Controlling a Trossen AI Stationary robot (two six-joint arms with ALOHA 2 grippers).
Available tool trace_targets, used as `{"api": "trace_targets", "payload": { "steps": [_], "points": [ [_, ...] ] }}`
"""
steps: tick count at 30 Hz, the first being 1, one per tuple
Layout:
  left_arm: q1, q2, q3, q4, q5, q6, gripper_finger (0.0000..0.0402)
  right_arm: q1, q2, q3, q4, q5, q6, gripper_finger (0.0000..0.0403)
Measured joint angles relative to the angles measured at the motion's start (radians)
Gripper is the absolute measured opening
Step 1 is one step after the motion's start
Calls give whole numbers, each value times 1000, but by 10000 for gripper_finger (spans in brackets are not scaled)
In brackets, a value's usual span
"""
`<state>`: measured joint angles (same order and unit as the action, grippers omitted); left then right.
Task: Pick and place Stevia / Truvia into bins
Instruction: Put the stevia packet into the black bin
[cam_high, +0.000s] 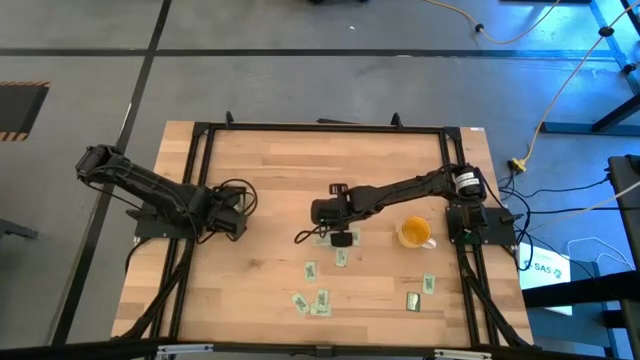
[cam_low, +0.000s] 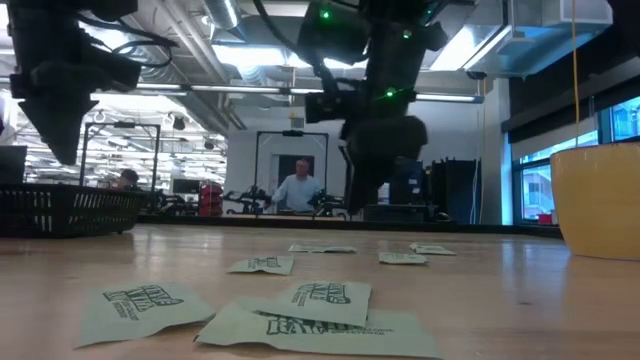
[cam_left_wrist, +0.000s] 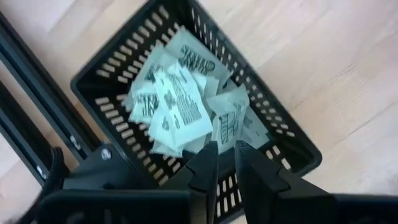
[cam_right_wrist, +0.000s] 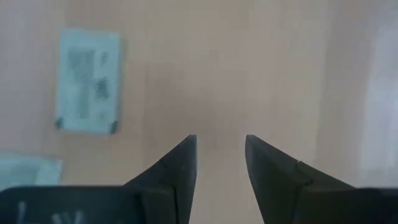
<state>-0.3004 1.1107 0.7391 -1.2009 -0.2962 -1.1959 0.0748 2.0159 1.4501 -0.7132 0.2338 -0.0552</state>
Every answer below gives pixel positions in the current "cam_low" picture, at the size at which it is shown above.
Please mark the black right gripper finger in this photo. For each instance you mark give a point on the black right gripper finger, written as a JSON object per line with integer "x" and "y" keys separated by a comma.
{"x": 365, "y": 187}

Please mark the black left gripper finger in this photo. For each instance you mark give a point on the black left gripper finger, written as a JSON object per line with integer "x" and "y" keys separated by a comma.
{"x": 60, "y": 125}

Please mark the pale green stevia packet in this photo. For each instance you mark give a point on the pale green stevia packet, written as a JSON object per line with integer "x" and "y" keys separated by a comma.
{"x": 262, "y": 266}
{"x": 145, "y": 315}
{"x": 350, "y": 342}
{"x": 432, "y": 249}
{"x": 402, "y": 258}
{"x": 325, "y": 305}

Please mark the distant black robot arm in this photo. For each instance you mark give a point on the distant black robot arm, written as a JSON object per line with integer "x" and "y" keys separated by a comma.
{"x": 327, "y": 204}
{"x": 247, "y": 197}

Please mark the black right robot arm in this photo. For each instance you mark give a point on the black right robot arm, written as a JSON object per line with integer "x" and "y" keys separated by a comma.
{"x": 395, "y": 55}

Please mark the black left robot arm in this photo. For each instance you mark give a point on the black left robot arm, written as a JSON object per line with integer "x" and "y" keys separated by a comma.
{"x": 45, "y": 30}

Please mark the red stacked bins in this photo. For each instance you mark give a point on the red stacked bins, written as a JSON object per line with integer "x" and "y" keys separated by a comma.
{"x": 211, "y": 197}

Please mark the black storage cabinet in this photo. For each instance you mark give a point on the black storage cabinet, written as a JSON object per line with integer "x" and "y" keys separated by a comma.
{"x": 452, "y": 190}
{"x": 407, "y": 182}

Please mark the large dark monitor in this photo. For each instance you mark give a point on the large dark monitor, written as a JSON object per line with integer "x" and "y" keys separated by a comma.
{"x": 12, "y": 165}

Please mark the person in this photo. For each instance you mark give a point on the person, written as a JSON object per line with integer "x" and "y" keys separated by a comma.
{"x": 129, "y": 177}
{"x": 298, "y": 192}

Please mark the black plastic mesh basket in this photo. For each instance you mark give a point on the black plastic mesh basket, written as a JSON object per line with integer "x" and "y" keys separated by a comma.
{"x": 65, "y": 215}

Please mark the small dark monitor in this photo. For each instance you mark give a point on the small dark monitor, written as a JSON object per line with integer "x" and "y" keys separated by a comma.
{"x": 186, "y": 186}

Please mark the blue-lit window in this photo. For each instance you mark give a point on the blue-lit window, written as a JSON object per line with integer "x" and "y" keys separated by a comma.
{"x": 535, "y": 190}

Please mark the small red box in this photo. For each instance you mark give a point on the small red box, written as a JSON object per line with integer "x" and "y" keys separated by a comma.
{"x": 545, "y": 219}

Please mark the yellow ceramic mug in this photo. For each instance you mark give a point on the yellow ceramic mug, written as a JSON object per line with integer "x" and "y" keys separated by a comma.
{"x": 600, "y": 210}

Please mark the white ceiling unit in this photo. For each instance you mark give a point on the white ceiling unit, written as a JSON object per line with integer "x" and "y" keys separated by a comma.
{"x": 585, "y": 12}

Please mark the distant black station frame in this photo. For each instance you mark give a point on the distant black station frame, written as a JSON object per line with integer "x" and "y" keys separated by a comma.
{"x": 292, "y": 133}
{"x": 120, "y": 125}

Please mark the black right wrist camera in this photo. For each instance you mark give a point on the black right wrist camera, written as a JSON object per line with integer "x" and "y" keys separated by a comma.
{"x": 325, "y": 107}

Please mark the silver ceiling duct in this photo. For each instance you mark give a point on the silver ceiling duct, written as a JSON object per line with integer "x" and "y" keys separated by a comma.
{"x": 222, "y": 12}

